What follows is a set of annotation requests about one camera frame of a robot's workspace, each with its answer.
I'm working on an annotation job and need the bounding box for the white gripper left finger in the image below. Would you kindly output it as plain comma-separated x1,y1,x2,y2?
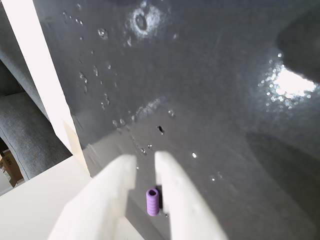
47,154,141,240

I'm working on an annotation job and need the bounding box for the purple ribbed pen grip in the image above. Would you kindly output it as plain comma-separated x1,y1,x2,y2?
146,188,161,217

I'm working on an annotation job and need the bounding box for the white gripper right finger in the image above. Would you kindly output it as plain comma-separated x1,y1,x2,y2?
154,150,229,240

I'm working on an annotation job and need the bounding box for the grey fabric furniture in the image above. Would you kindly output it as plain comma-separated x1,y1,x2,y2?
0,7,74,181

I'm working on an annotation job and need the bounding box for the black table mat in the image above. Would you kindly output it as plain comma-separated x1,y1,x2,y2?
32,0,320,240

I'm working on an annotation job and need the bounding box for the brown cardboard box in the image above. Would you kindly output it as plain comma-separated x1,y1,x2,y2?
0,147,25,188

